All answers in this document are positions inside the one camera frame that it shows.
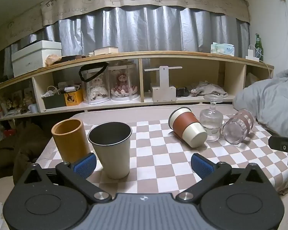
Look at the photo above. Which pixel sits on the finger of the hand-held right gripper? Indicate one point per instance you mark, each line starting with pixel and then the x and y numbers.
pixel 282 143

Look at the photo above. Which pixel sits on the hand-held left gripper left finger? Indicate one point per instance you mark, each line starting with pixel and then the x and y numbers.
pixel 85 164

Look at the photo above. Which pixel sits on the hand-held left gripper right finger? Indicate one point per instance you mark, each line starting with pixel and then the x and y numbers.
pixel 202 166

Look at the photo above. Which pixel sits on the brown bamboo cup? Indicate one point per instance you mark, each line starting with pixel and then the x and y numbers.
pixel 70 143

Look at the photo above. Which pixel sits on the stainless steel cup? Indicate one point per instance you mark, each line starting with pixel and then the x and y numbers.
pixel 115 153

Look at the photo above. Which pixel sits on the cream cup with brown sleeve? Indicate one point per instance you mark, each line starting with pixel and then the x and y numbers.
pixel 186 124

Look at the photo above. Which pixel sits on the pink checked glass cup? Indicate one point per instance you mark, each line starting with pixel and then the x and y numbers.
pixel 238 128

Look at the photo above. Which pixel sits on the ribbed clear glass goblet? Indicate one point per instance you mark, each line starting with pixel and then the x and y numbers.
pixel 211 122

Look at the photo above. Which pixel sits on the brown checkered tablecloth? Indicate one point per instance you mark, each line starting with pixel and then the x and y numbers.
pixel 158 153

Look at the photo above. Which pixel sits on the grey duvet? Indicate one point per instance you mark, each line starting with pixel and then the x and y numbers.
pixel 266 100

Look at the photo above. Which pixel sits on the yellow cardboard box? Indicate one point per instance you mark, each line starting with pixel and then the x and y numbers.
pixel 73 98

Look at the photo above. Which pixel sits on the dark brown bag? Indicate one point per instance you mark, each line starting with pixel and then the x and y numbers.
pixel 19 148

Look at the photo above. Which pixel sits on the dark green box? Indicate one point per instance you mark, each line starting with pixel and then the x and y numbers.
pixel 54 101

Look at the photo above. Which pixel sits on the grey mug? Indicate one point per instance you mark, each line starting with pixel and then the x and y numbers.
pixel 33 108

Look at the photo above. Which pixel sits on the small dark object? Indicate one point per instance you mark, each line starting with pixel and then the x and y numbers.
pixel 182 92

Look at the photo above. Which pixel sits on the doll in clear case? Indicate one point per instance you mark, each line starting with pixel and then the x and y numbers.
pixel 96 88
pixel 123 86

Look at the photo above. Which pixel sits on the crumpled grey cloth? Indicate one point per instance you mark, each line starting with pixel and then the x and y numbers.
pixel 211 89

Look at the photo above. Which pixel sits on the wooden stand with crossbar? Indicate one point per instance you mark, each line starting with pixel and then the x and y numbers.
pixel 163 91

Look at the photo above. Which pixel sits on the white charger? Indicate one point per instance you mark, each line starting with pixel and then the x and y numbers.
pixel 250 54

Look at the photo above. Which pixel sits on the green glass bottle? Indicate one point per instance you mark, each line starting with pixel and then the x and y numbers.
pixel 258 49

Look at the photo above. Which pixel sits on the crumpled beige bag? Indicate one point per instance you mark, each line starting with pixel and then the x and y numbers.
pixel 53 59

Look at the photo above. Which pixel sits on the pack of wet wipes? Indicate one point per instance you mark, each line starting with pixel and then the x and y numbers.
pixel 222 49

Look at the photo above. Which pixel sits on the thick cream book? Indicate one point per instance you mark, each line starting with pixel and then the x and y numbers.
pixel 105 50

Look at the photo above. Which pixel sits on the large white storage box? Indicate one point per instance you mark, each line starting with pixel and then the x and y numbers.
pixel 28 61

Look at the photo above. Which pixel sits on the long wooden shelf unit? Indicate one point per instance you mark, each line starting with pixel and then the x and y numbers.
pixel 144 56

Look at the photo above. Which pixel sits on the silver grey curtain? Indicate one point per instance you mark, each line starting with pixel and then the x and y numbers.
pixel 139 31

